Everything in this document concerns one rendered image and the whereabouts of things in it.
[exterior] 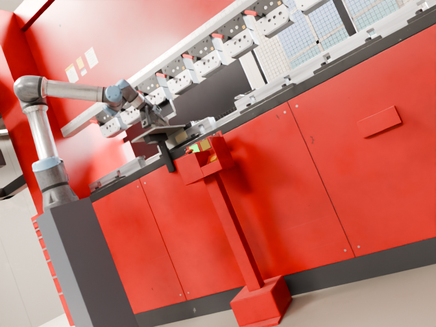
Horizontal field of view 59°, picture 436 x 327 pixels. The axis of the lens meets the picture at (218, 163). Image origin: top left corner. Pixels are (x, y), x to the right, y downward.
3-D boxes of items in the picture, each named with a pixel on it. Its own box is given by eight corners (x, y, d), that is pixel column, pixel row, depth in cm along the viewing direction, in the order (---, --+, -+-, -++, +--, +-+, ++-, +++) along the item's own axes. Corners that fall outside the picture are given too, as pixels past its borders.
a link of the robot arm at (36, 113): (41, 191, 174) (10, 80, 180) (47, 195, 189) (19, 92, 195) (69, 184, 178) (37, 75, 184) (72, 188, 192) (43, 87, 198)
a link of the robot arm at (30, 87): (10, 66, 171) (123, 81, 182) (16, 76, 181) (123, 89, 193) (6, 91, 168) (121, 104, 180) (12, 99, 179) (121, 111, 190)
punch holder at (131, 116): (124, 125, 234) (114, 100, 235) (133, 124, 241) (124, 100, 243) (141, 115, 226) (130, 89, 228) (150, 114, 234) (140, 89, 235)
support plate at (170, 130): (131, 143, 202) (130, 141, 202) (163, 139, 224) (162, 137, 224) (155, 128, 192) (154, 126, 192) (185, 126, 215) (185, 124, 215)
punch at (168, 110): (162, 122, 223) (156, 107, 224) (165, 122, 225) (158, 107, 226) (175, 114, 218) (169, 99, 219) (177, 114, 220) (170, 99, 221)
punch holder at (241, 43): (228, 58, 193) (216, 28, 195) (236, 60, 200) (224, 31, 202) (253, 42, 185) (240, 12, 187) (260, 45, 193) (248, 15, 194)
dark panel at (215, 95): (145, 181, 304) (124, 130, 308) (146, 180, 306) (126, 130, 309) (265, 119, 246) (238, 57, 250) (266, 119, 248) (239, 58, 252)
